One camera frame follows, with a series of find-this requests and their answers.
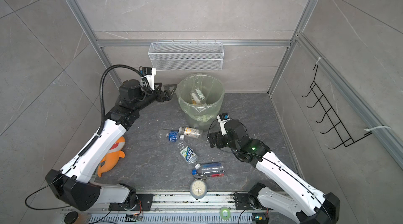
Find green cap clear bottle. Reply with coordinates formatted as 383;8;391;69
195;88;206;104

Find red label bottle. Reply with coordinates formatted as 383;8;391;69
191;92;202;105

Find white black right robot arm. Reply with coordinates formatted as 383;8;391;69
207;113;340;224

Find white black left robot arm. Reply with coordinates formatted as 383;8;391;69
45;64;177;211

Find green lined trash bin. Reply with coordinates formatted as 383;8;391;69
176;73;225;131

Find crushed blue label bottle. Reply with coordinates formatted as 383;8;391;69
157;129;185;142

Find blue cap red bottle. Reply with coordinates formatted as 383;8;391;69
192;162;225;179

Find orange label white cap bottle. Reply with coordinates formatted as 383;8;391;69
178;127;203;139

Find green blue label bottle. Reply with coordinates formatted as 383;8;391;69
176;140;198;164

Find round analog clock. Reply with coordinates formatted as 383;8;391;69
190;179;207;200

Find orange shark plush toy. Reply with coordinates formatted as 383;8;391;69
97;136;126;177

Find green tape roll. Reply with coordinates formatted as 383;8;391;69
219;207;231;221

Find black round disc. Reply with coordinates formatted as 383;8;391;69
64;211;79;224

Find white wire mesh basket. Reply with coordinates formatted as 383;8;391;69
148;42;225;71

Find black wire hook rack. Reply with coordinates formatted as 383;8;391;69
301;65;373;150

